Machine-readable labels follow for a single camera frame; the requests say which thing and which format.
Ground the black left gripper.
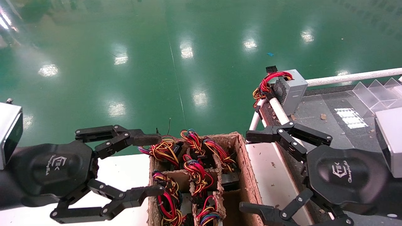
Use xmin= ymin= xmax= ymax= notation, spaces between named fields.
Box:
xmin=11 ymin=140 xmax=166 ymax=224

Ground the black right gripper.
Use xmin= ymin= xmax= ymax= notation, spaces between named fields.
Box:
xmin=239 ymin=122 xmax=391 ymax=226

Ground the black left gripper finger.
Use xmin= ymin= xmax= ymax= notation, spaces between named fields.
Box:
xmin=75 ymin=125 xmax=162 ymax=159

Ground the grey power supply with wires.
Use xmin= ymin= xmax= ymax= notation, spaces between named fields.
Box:
xmin=204 ymin=137 xmax=240 ymax=191
xmin=253 ymin=65 xmax=308 ymax=116

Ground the brown cardboard divider box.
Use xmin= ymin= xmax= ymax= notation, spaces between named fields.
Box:
xmin=148 ymin=132 xmax=270 ymax=226

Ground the black conveyor belt mat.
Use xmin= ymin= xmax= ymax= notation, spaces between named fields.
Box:
xmin=260 ymin=85 xmax=402 ymax=226

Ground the clear plastic divider tray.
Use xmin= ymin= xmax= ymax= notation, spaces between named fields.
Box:
xmin=352 ymin=78 xmax=402 ymax=114

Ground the power supply colourful wire bundle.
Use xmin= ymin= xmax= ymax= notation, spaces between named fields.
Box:
xmin=196 ymin=195 xmax=222 ymax=226
xmin=152 ymin=171 xmax=186 ymax=226
xmin=138 ymin=136 xmax=182 ymax=169
xmin=180 ymin=129 xmax=208 ymax=157
xmin=183 ymin=154 xmax=215 ymax=197

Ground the white frame leg tube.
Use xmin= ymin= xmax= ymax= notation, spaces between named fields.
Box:
xmin=249 ymin=100 xmax=267 ymax=131

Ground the white side rail tube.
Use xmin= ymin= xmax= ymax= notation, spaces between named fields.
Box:
xmin=269 ymin=97 xmax=291 ymax=125

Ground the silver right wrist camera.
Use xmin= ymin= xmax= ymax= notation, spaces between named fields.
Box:
xmin=375 ymin=107 xmax=402 ymax=178

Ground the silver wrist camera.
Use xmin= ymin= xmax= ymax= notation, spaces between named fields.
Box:
xmin=0 ymin=102 xmax=23 ymax=170
xmin=375 ymin=107 xmax=402 ymax=178

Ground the long white rail tube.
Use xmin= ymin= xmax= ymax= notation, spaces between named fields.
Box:
xmin=306 ymin=67 xmax=402 ymax=87

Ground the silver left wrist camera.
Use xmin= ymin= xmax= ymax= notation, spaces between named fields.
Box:
xmin=0 ymin=102 xmax=23 ymax=170

